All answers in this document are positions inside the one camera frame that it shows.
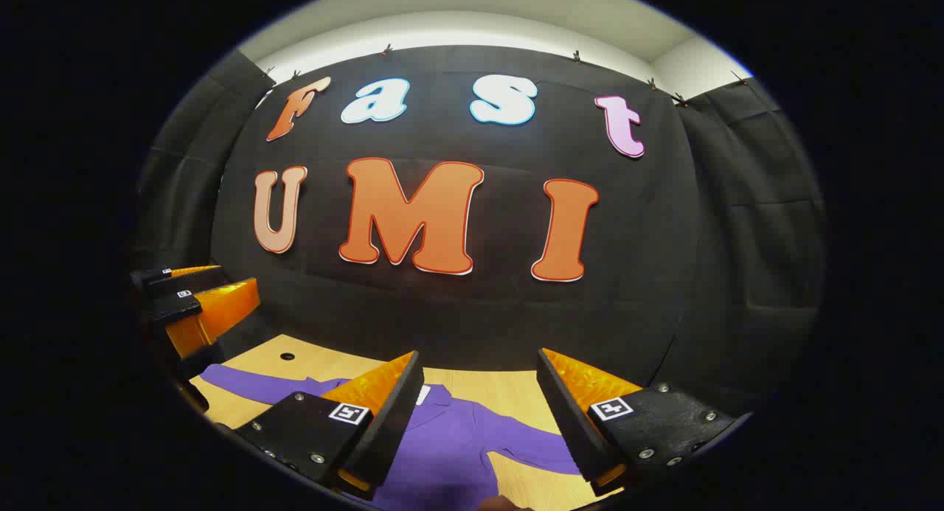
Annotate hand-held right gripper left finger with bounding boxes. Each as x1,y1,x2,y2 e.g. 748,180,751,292
235,350,426,493

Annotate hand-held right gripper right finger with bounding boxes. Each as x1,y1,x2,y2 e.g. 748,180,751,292
536,347,740,497

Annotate purple shirt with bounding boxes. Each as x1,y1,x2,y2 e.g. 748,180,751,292
199,364,583,511

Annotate black backdrop cloth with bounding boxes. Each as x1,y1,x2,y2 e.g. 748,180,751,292
131,45,827,423

